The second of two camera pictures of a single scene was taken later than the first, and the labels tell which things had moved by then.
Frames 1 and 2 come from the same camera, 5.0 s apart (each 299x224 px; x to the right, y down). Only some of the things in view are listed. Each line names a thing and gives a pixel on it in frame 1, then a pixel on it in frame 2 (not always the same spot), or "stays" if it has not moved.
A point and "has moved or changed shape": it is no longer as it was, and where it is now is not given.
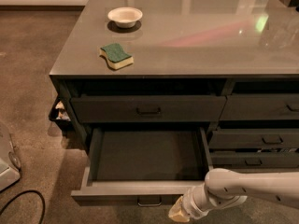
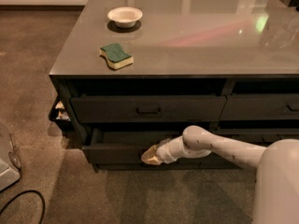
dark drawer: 262,138 stays
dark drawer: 143,166 has moved or changed shape
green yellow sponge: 115,56 stays
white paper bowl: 125,18 stays
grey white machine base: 9,161 stays
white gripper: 189,203 → 163,153
